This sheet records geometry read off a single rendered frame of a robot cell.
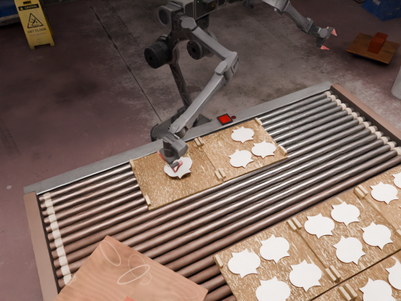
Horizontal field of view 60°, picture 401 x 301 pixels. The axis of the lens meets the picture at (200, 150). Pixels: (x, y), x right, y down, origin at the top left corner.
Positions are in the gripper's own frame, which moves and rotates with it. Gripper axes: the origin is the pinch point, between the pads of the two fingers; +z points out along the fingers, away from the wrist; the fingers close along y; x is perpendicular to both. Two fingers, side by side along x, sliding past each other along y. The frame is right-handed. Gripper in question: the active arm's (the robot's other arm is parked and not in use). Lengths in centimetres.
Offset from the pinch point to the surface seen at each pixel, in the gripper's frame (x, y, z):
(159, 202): -13.6, 10.0, 9.6
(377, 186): 82, 70, 7
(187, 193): 0.6, 13.7, 9.3
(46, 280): -74, 16, 10
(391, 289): 41, 105, 9
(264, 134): 62, 6, 8
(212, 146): 31.5, -4.6, 8.4
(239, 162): 35.1, 14.8, 7.2
